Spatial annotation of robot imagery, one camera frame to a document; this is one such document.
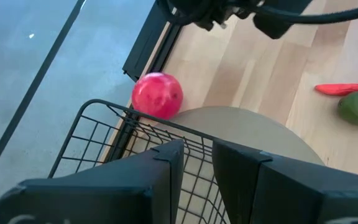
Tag round grey mat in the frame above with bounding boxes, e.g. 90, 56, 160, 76
129, 106, 325, 224

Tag black flat metal bar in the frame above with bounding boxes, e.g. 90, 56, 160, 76
122, 0, 172, 82

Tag black aluminium table frame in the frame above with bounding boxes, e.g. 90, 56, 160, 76
104, 23, 183, 162

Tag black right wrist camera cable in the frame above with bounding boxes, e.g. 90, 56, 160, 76
253, 2, 358, 25

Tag black wire basket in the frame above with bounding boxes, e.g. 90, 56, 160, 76
48, 98, 232, 224

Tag red apple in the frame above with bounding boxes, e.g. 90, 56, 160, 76
131, 72, 185, 121

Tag bright red chili pepper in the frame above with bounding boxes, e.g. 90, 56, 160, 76
314, 82, 358, 96

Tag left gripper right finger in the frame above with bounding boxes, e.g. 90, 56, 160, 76
211, 139, 358, 224

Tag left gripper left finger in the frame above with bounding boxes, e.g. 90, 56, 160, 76
0, 139, 185, 224

